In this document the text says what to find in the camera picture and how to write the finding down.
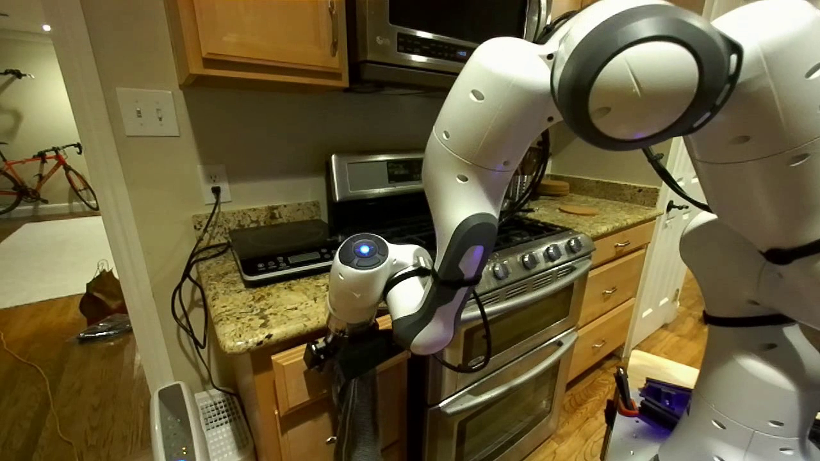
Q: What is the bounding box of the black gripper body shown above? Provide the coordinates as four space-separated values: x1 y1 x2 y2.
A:
327 324 405 385

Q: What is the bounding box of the light wooden kitchen drawer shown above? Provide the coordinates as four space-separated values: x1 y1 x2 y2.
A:
268 324 413 418

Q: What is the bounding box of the open wooden drawer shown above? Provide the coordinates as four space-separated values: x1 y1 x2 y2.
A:
213 324 415 461

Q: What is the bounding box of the deep wooden cabinet drawer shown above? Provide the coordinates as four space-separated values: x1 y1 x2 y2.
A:
565 296 641 385

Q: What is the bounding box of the medium wooden cabinet drawer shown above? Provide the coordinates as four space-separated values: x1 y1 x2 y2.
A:
579 246 651 328

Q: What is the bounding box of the shallow wooden cabinet drawer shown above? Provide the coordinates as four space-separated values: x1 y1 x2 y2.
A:
587 217 657 269

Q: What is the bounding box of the white grille panel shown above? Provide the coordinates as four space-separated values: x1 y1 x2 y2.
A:
191 386 256 461

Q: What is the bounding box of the black portable induction cooktop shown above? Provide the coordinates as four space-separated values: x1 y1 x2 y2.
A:
226 217 345 286

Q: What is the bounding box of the stainless steel gas range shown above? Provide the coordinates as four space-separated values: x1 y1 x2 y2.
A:
326 148 596 461

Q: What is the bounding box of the small wooden bowl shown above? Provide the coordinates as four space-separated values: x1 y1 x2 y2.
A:
534 173 574 199

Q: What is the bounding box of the orange black clamp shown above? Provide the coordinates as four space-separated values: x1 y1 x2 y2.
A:
598 368 643 461

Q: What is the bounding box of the round wooden board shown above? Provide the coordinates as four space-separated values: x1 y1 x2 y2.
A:
555 199 601 217

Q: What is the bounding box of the dark flat floor item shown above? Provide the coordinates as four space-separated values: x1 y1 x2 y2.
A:
77 314 135 346

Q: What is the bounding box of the brown bag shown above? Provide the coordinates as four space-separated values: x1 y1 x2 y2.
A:
77 269 131 324

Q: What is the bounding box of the light wooden platform board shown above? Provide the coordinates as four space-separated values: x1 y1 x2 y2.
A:
624 349 705 392

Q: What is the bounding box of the purple lit device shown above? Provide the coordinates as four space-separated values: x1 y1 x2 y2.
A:
638 377 705 429

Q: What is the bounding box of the white panel door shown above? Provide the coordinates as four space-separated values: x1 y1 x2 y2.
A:
624 137 711 349

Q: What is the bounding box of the stainless steel microwave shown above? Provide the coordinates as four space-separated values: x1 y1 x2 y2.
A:
347 0 550 89

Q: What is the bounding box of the red bicycle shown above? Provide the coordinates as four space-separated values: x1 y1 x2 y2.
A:
0 141 101 217

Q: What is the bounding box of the dark bicycle part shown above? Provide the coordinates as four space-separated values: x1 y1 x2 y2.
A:
0 67 28 96

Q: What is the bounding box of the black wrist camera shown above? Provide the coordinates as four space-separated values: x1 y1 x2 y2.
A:
301 336 341 372

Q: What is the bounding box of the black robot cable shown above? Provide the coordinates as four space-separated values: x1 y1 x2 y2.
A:
382 126 554 377

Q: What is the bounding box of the black power cable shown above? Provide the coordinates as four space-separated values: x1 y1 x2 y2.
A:
167 184 237 396

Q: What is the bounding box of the white wall outlet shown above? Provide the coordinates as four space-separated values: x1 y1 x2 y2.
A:
200 163 232 207

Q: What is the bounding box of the white light switch plate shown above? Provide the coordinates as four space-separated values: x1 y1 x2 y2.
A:
112 84 182 141

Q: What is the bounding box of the large wooden wall cabinet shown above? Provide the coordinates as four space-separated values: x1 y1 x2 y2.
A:
163 0 350 91

